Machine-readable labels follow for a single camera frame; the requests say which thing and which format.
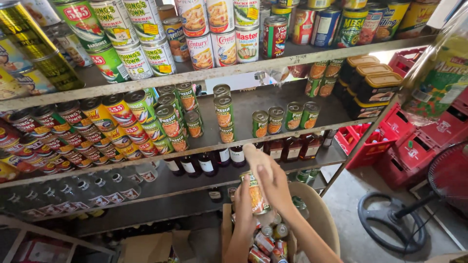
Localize person's left hand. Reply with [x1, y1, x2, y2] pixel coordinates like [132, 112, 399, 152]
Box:
[233, 174, 258, 239]

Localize person's right hand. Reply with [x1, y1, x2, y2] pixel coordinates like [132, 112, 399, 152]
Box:
[243, 143, 298, 222]

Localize orange-label green tuna can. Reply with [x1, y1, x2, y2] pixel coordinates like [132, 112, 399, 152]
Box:
[239, 170, 273, 216]

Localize green glass bottles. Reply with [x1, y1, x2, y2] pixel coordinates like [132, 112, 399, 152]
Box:
[295, 168, 322, 184]

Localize row of dark sauce bottles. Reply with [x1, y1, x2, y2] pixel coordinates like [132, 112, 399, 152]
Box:
[164, 130, 339, 178]

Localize dark bottle with pale label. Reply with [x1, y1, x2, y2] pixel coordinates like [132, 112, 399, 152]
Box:
[208, 187, 224, 204]

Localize grey metal shelf rack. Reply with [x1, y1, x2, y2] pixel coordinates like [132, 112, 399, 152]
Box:
[0, 35, 437, 238]

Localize brown cardboard box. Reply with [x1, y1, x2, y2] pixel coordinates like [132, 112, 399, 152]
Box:
[221, 181, 341, 263]

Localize pile of mixed small cans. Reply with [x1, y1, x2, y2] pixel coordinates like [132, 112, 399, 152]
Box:
[232, 212, 294, 263]

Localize small orange green can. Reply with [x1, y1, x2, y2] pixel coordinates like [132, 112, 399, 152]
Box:
[325, 59, 343, 78]
[319, 77, 337, 97]
[305, 77, 322, 98]
[310, 61, 328, 79]

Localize rows of green tuna cans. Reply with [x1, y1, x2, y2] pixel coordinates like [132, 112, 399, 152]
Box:
[124, 83, 322, 154]

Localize stack of black tan-lid tubs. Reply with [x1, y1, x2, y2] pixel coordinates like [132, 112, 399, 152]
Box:
[338, 55, 404, 120]

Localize flat brown cardboard sheet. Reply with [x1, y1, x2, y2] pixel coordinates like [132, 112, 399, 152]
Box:
[119, 229, 196, 263]

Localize rows of assorted tall cans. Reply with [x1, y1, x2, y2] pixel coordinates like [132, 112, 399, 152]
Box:
[0, 0, 441, 101]

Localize black red floor fan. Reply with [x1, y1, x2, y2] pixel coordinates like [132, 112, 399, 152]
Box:
[357, 141, 468, 255]

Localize stack of red bottle crates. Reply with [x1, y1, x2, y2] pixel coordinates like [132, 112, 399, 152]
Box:
[334, 47, 468, 191]

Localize row of clear glass bottles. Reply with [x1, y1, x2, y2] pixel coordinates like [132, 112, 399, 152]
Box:
[0, 162, 160, 220]

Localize stacks of red sardine cans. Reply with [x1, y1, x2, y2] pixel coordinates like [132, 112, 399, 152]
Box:
[0, 93, 158, 183]

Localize clear packet with green label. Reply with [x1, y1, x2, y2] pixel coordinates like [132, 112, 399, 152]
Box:
[400, 0, 468, 125]

